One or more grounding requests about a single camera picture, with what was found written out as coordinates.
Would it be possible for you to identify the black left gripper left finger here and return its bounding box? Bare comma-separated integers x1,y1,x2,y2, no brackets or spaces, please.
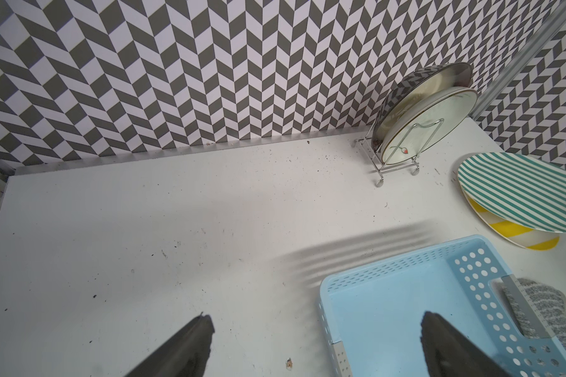
127,314,215,377

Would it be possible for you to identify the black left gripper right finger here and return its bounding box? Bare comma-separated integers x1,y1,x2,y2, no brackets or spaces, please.
421,311,509,377

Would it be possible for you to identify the green white striped plate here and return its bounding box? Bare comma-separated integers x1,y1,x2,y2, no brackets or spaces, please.
458,152,566,233

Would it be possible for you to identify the yellow white striped plate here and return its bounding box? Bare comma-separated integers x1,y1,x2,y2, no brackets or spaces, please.
462,190,561,251

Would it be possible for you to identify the grey microfibre cloth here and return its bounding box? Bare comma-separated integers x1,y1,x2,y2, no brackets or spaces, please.
502,278,566,350

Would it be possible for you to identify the brown rimmed floral plate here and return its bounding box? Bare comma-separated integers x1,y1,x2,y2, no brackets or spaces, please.
371,62,478,155

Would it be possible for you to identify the light blue plastic basket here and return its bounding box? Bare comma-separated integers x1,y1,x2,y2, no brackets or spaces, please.
319,235,566,376

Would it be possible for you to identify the chrome wire plate stand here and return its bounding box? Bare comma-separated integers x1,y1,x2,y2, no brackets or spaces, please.
351,118,444,188

